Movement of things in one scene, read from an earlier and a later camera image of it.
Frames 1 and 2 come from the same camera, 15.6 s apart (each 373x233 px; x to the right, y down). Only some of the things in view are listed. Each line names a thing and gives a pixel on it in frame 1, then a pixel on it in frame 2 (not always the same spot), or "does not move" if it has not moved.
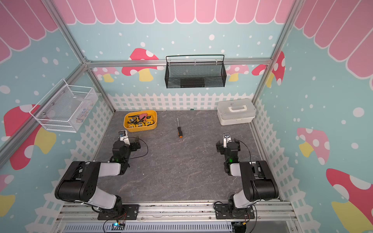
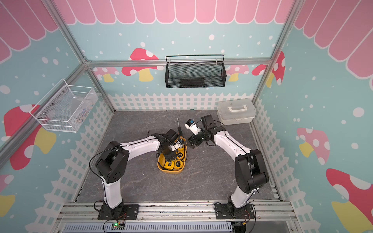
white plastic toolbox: [231, 111] does not move
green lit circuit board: [117, 226] does not move
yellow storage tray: [140, 120] -> [176, 165]
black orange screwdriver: [179, 132] does not move
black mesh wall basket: [195, 71] does not move
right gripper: [224, 145] -> [196, 142]
